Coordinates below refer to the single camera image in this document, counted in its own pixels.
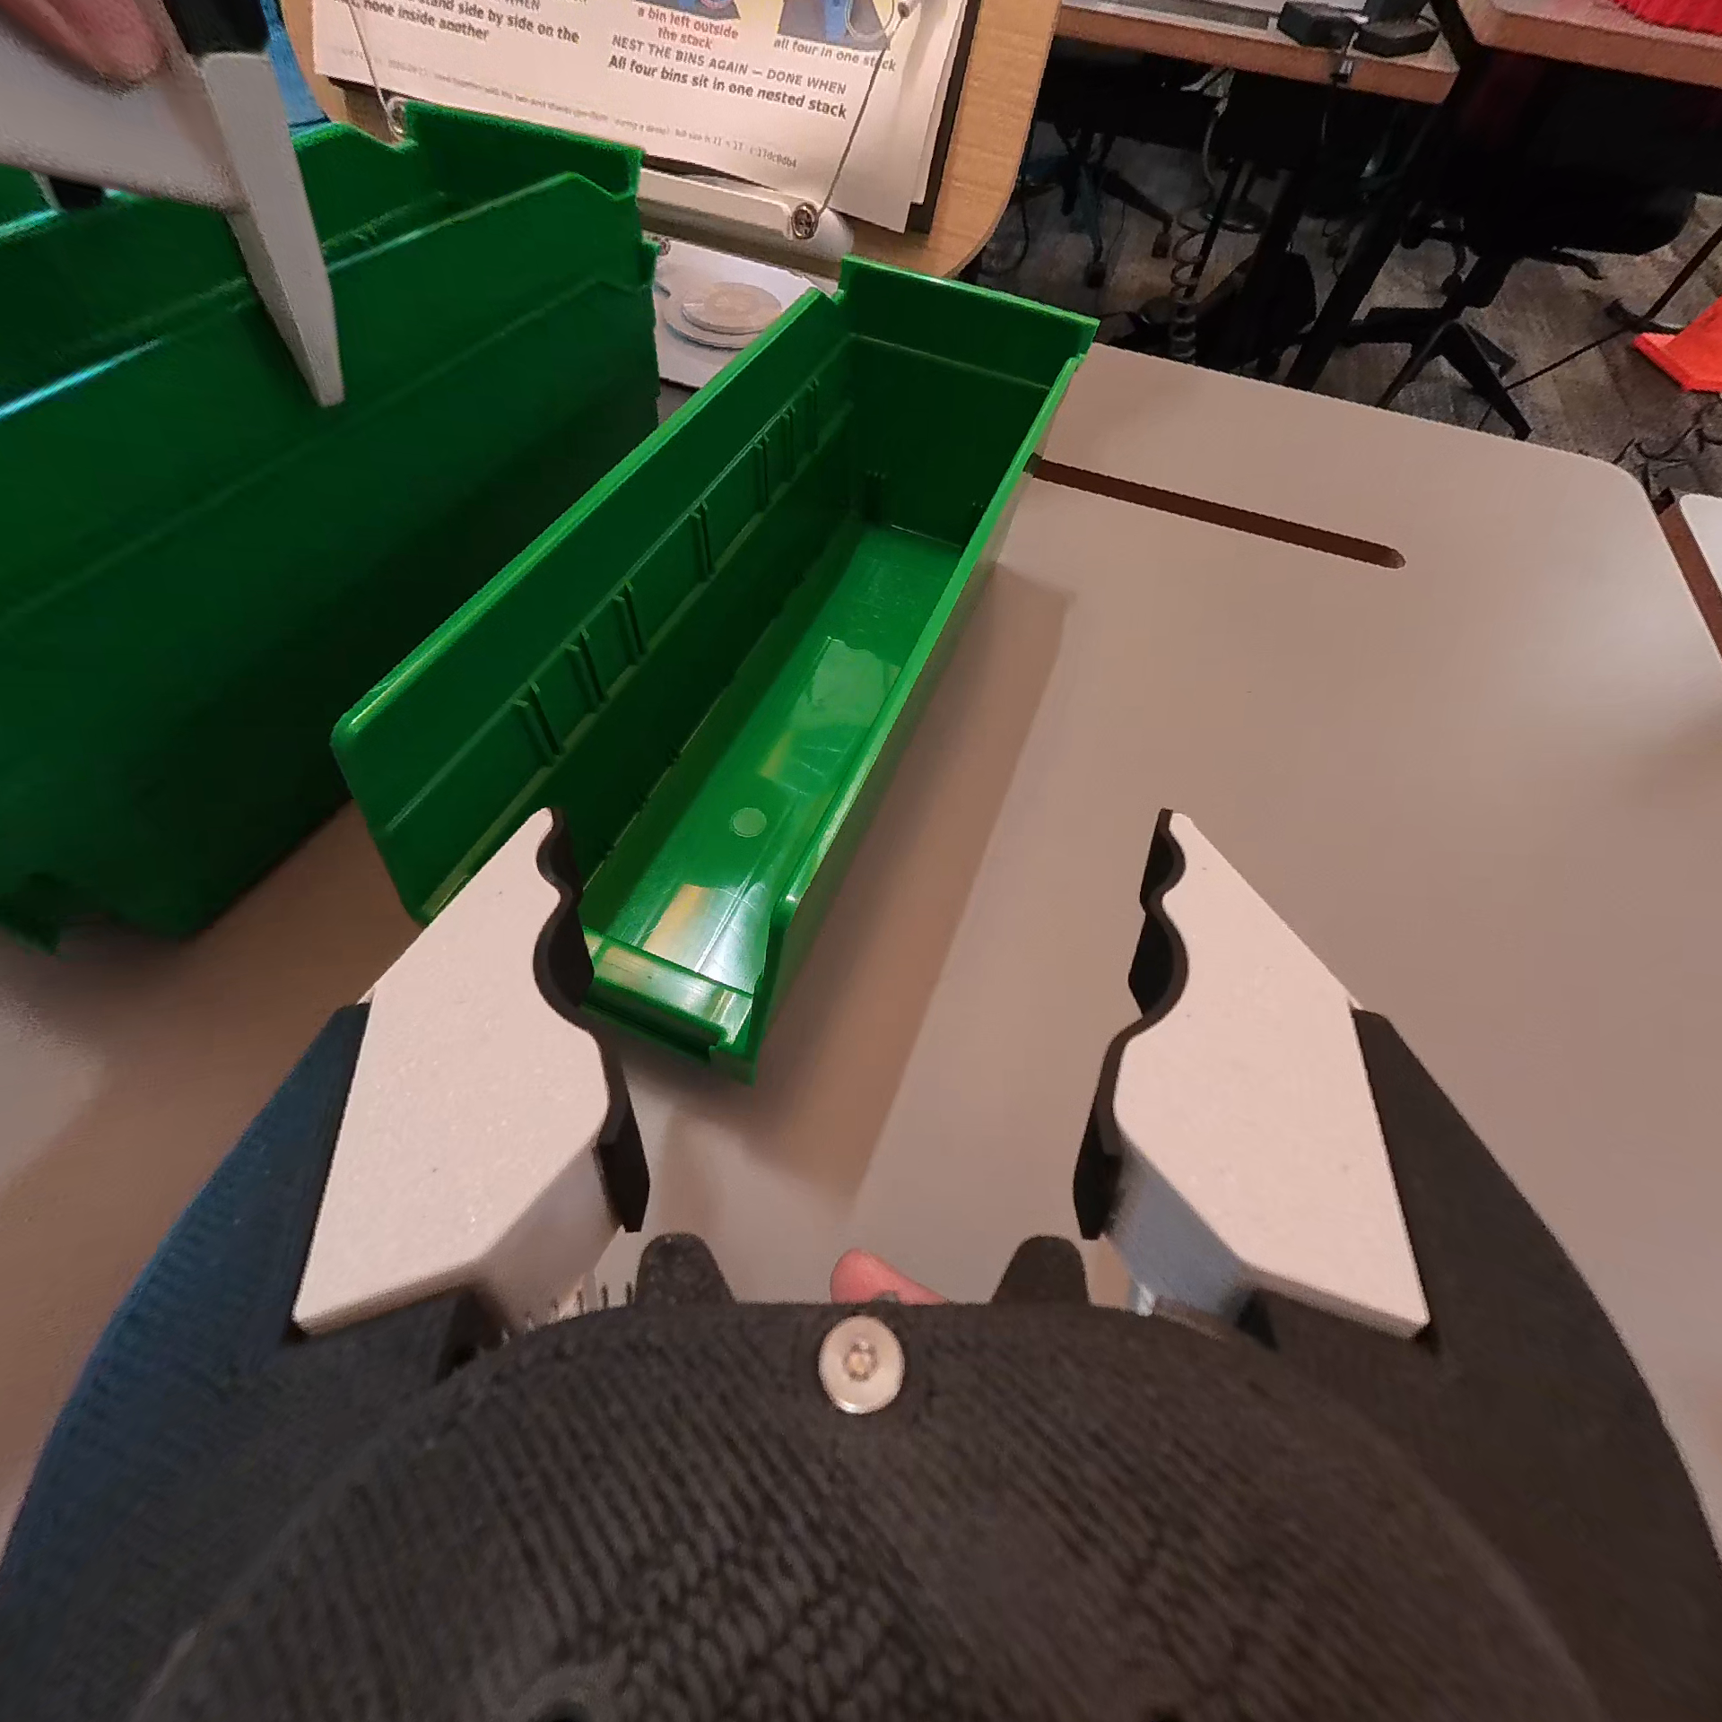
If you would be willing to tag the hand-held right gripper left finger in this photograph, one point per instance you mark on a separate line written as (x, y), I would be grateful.
(457, 1104)

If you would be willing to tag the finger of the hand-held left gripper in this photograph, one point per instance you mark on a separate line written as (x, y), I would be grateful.
(120, 129)

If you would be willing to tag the wood-edged background desk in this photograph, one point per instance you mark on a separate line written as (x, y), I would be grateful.
(1588, 41)
(1184, 41)

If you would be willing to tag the orange traffic cone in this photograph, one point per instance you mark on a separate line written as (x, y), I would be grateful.
(1688, 354)

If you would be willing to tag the black office chair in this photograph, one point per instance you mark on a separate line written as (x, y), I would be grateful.
(1519, 230)

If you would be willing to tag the instruction sheet on clipboard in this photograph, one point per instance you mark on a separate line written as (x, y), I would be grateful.
(1003, 135)

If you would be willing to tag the printed instruction sheet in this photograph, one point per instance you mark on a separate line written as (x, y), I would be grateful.
(646, 121)

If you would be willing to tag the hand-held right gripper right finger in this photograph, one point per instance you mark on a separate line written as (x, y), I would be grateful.
(1265, 1118)

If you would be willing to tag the person's left hand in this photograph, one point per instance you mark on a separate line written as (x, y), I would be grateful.
(120, 35)

